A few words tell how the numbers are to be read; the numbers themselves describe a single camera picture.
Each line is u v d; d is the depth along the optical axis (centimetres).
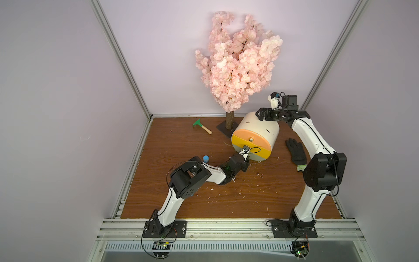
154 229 65
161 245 72
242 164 74
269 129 82
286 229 73
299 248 70
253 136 81
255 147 78
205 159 95
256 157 91
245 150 81
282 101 73
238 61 62
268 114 79
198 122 113
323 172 49
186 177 53
